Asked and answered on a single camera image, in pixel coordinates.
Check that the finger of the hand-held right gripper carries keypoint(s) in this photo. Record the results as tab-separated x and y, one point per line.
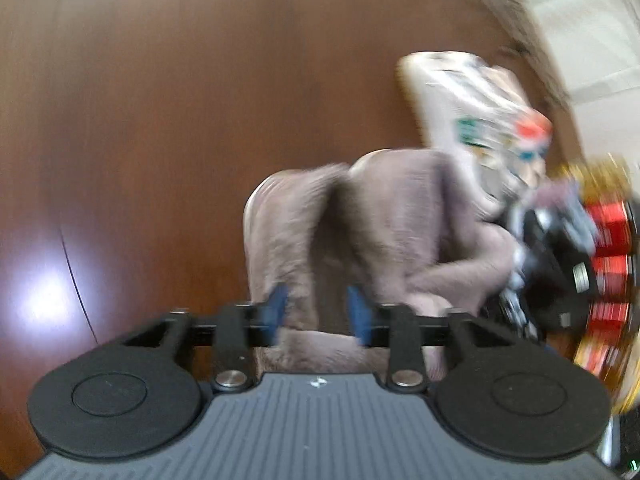
515	290

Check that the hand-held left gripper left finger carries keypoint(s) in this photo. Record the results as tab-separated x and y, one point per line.
277	310

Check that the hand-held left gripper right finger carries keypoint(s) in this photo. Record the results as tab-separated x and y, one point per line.
359	316

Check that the brown fuzzy slipper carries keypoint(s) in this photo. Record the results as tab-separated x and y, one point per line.
290	240
425	200

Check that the red and gold box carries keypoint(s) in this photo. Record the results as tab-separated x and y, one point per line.
612	260

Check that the white printed slipper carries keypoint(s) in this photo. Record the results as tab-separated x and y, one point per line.
465	105

